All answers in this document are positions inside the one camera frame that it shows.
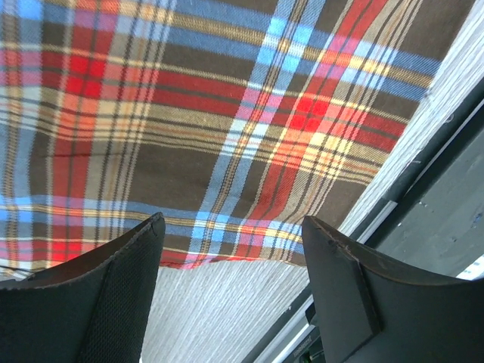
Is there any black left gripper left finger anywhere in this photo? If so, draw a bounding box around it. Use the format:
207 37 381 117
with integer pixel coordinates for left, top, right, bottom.
1 213 166 362

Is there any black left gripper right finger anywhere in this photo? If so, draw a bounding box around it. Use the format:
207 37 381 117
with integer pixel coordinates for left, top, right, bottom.
302 216 483 362

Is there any brown red plaid shirt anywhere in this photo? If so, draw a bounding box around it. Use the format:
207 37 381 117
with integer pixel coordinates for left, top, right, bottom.
1 1 473 276

